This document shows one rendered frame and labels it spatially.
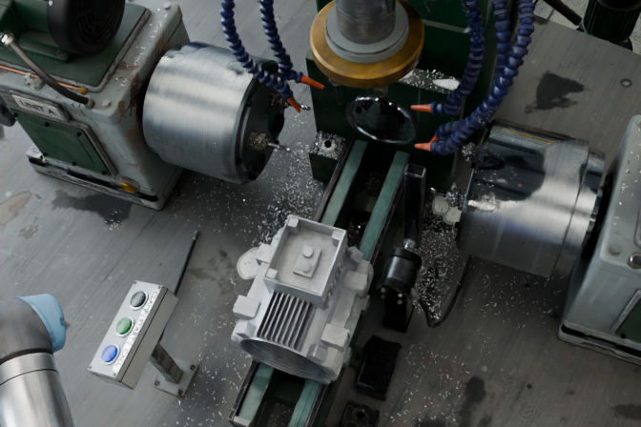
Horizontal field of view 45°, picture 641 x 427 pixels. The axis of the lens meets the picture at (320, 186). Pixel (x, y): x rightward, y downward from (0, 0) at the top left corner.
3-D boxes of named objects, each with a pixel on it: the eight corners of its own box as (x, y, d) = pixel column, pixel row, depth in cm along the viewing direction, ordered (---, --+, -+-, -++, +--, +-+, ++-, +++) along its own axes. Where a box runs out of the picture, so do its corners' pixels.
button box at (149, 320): (151, 292, 137) (133, 277, 133) (180, 298, 133) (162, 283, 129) (104, 381, 129) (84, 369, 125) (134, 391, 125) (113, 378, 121)
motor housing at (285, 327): (281, 262, 147) (267, 216, 130) (376, 291, 142) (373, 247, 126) (240, 359, 138) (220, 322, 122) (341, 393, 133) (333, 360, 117)
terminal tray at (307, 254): (292, 233, 133) (287, 213, 126) (350, 250, 130) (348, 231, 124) (266, 294, 127) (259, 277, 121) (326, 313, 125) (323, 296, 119)
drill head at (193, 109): (160, 75, 173) (127, -4, 151) (310, 115, 164) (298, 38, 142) (107, 165, 162) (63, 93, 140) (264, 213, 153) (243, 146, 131)
